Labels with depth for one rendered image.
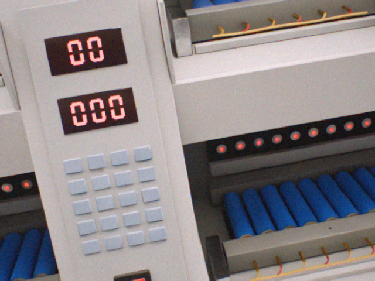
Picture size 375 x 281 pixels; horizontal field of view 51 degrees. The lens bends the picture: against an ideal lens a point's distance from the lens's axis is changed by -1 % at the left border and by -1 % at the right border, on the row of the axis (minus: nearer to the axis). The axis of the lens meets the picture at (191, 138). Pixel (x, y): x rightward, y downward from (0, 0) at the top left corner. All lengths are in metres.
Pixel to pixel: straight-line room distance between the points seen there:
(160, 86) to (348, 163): 0.27
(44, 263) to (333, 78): 0.29
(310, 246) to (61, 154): 0.23
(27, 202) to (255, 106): 0.28
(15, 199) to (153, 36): 0.27
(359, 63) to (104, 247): 0.20
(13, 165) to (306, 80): 0.20
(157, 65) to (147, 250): 0.12
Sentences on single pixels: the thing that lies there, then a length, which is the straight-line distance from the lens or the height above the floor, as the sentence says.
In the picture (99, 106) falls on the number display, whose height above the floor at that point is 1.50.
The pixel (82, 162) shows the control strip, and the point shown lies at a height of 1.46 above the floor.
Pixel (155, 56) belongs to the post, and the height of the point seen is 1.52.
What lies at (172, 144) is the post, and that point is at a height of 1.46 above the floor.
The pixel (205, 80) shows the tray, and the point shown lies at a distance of 0.25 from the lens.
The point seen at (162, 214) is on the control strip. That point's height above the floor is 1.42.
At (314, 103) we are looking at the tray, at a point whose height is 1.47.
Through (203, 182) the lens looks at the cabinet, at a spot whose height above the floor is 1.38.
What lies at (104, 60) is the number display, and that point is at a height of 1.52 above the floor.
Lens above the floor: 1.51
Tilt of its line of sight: 9 degrees down
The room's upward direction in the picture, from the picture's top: 10 degrees counter-clockwise
